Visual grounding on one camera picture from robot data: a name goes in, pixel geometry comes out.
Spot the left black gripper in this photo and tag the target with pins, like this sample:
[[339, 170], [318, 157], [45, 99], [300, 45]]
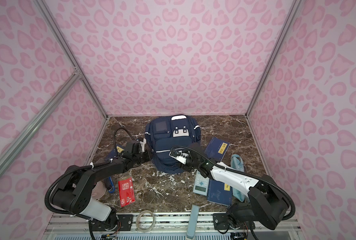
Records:
[[149, 157]]

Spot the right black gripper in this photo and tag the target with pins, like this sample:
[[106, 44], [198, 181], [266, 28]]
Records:
[[187, 168]]

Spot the blue book yellow label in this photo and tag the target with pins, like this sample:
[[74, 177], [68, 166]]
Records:
[[216, 149]]

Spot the navy blue student backpack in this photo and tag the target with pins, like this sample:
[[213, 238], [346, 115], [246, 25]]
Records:
[[166, 132]]

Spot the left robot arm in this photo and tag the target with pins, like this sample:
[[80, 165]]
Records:
[[71, 193]]

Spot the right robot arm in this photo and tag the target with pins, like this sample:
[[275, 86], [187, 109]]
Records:
[[268, 203]]

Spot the light green calculator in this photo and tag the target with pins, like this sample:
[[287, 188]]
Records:
[[201, 184]]

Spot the red booklet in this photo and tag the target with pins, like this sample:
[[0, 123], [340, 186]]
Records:
[[126, 191]]

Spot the teal pencil pouch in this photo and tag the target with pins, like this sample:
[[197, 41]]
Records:
[[238, 164]]

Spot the pink pen cup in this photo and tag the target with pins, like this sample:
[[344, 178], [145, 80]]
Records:
[[99, 190]]

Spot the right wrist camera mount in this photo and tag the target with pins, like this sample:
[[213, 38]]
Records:
[[182, 158]]

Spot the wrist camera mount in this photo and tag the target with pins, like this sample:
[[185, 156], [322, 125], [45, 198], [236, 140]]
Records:
[[182, 158], [143, 143]]

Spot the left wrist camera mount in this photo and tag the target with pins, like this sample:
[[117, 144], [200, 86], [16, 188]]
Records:
[[143, 143]]

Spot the grey-blue bar on rail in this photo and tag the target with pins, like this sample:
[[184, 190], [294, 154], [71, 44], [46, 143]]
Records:
[[190, 233]]

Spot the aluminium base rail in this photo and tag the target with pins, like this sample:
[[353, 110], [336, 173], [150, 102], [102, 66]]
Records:
[[168, 226]]

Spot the aluminium frame strut left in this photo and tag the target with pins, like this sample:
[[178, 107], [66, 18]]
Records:
[[25, 136]]

